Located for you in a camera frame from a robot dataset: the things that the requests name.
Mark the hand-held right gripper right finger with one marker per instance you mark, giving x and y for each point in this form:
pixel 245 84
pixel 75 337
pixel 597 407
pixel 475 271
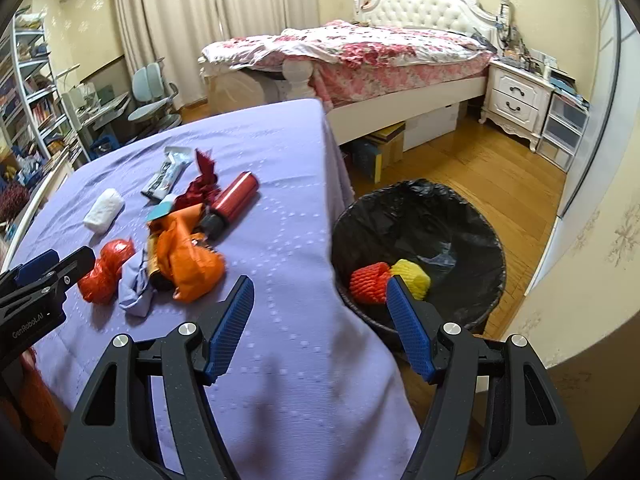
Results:
pixel 410 330

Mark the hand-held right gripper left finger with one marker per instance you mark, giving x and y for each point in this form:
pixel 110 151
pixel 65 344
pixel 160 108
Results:
pixel 227 330

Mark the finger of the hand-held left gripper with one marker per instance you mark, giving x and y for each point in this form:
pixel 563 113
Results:
pixel 35 265
pixel 77 262

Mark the red plastic bag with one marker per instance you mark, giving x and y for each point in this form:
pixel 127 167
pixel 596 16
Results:
pixel 105 270

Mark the white paper towel wad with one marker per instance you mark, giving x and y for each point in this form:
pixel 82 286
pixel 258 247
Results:
pixel 102 210

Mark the round dark trash bin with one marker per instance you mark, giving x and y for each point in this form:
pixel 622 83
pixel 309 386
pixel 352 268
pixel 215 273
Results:
pixel 480 317

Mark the orange plastic bag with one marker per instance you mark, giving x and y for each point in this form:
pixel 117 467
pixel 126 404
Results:
pixel 195 265

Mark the small teal packet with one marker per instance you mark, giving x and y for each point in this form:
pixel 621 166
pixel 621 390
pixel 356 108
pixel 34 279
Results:
pixel 162 207

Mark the black bin liner bag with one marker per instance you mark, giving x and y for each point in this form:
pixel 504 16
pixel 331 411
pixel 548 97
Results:
pixel 425 225

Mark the red metal bottle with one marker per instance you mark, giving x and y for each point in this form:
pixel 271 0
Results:
pixel 235 195

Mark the yellow foam fruit net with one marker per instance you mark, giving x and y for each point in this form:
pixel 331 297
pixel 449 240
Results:
pixel 415 275

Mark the red foam fruit net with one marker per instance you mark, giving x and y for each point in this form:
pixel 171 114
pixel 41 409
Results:
pixel 367 282

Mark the crumpled purple cloth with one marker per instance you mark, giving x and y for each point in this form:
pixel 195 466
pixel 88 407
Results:
pixel 135 290

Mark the dark red fuzzy duster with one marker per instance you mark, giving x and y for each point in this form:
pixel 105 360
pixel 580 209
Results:
pixel 14 202

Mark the orange cloth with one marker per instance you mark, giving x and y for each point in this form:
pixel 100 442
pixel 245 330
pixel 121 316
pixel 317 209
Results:
pixel 40 400

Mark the grey snack wrapper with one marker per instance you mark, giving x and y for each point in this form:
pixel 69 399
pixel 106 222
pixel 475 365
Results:
pixel 165 175

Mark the dark red wrapper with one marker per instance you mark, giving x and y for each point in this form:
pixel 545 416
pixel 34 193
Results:
pixel 202 185

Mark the white study desk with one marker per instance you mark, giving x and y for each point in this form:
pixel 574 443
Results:
pixel 95 110

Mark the purple tablecloth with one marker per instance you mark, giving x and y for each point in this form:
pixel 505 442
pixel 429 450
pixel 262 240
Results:
pixel 280 185

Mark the white bookshelf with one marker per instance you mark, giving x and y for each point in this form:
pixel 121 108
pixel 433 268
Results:
pixel 30 105

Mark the cardboard box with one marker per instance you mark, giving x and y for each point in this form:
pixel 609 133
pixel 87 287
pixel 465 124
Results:
pixel 387 145

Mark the light blue desk chair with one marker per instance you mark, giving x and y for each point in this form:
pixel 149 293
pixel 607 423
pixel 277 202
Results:
pixel 150 82

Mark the white storage box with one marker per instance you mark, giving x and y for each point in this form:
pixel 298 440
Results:
pixel 432 125

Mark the clear plastic bag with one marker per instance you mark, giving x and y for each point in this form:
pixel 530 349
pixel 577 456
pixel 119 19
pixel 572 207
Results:
pixel 232 90

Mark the clear plastic drawer unit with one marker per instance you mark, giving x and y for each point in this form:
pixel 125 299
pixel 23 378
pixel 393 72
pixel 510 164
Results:
pixel 562 127

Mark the red floral bed sheet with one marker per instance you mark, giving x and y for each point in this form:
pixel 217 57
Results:
pixel 390 72

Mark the white nightstand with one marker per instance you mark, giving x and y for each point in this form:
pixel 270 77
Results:
pixel 515 92

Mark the floral pink duvet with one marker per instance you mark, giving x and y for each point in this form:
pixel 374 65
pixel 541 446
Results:
pixel 280 45

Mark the white sliding wardrobe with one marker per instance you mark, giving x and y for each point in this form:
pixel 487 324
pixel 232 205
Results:
pixel 600 110

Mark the stack of books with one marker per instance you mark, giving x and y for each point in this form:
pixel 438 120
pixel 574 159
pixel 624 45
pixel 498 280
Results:
pixel 567 85

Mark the cluster of small toiletries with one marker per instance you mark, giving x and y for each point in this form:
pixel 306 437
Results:
pixel 520 52

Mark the bed with floral bedding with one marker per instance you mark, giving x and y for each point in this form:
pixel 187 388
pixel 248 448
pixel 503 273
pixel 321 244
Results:
pixel 425 5

